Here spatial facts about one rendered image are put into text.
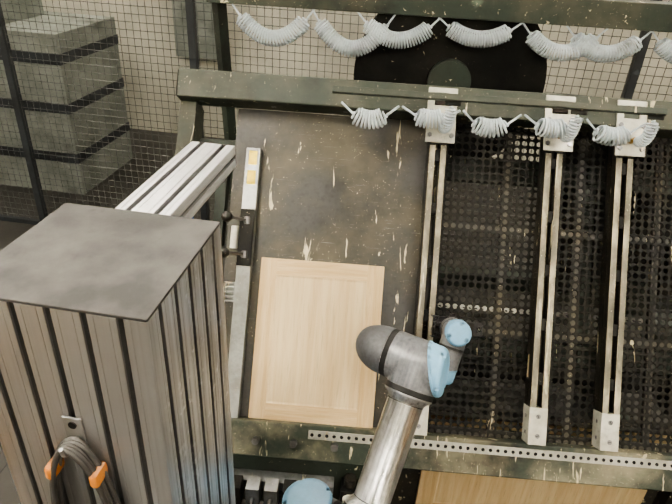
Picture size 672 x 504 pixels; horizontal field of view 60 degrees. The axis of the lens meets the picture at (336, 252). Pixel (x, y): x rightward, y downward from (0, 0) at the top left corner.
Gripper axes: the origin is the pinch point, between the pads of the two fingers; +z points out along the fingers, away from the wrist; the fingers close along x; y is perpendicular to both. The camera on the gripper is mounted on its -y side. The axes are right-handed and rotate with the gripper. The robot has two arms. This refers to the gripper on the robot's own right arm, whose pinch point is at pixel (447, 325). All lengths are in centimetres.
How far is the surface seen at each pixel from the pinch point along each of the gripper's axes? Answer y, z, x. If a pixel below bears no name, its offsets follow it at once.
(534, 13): -27, 16, -121
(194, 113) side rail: 95, -4, -67
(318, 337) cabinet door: 44.8, 0.3, 8.2
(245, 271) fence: 72, -2, -13
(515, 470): -26, -2, 47
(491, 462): -17.6, -2.4, 45.1
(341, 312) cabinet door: 37.4, 0.4, -1.3
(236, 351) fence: 73, -2, 15
